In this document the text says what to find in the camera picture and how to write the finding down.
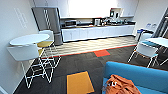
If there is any orange hoodie with white print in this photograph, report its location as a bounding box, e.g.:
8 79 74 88
103 73 143 94

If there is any white kitchen counter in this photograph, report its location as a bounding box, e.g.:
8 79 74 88
60 23 137 44

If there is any dark microwave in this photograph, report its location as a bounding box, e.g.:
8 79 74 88
64 20 78 29

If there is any small silver counter appliance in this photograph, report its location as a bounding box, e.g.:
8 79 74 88
94 18 103 27

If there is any bright white upper cabinet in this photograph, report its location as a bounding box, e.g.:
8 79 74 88
68 0 118 18

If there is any steel fridge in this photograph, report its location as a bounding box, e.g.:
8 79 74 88
31 6 64 47

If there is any round white high table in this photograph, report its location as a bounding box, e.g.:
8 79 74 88
9 33 51 47

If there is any white dining chair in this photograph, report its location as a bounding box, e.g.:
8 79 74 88
127 41 160 69

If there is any blue white recycling bin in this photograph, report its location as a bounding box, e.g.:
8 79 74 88
135 28 155 43

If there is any large blue sofa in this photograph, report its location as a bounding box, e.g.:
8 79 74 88
100 60 168 94

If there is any yellow wire-leg high chair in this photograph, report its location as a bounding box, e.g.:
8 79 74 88
35 40 63 69

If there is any white wire-leg high chair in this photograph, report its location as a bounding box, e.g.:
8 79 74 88
38 29 55 42
6 43 46 90

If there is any black picture frame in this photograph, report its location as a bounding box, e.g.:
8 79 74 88
109 7 123 20

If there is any white wall cabinet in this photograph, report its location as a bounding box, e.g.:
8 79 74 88
116 0 140 18

